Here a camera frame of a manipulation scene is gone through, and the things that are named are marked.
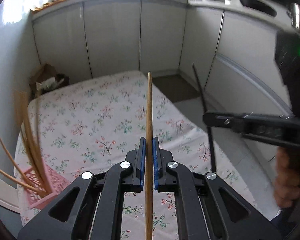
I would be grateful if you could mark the white chair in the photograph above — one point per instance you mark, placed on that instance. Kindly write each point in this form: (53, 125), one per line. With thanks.
(2, 195)

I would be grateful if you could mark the black pan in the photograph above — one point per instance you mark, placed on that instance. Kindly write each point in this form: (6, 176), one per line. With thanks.
(260, 6)

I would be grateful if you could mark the pink plastic basket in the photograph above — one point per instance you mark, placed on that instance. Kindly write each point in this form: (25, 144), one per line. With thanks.
(52, 180)

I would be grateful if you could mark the black chopstick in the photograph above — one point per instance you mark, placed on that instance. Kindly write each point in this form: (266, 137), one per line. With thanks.
(202, 97)

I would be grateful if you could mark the black bag with white paper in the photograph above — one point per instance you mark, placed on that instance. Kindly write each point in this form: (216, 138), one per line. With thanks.
(61, 81)

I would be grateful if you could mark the wooden chopstick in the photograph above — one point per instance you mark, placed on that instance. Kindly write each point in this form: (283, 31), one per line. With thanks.
(149, 105)
(2, 146)
(5, 174)

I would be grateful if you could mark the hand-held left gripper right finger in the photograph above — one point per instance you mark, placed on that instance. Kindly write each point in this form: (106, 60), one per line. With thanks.
(155, 155)

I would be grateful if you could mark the person's right hand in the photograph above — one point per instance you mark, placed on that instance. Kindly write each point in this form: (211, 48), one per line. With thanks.
(285, 180)

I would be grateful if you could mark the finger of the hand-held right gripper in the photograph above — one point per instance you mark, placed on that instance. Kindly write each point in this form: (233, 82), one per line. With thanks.
(252, 125)

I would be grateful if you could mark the floral tablecloth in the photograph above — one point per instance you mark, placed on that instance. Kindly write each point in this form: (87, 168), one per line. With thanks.
(102, 110)

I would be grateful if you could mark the steel kettle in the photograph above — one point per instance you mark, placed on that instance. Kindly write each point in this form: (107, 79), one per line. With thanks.
(296, 15)

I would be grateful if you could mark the white kitchen cabinets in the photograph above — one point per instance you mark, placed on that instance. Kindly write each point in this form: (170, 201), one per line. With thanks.
(115, 35)

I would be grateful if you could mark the brown paper bag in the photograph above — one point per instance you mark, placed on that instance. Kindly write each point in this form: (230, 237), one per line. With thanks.
(43, 72)

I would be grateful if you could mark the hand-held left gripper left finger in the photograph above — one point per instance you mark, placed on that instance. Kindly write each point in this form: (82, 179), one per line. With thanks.
(142, 155)

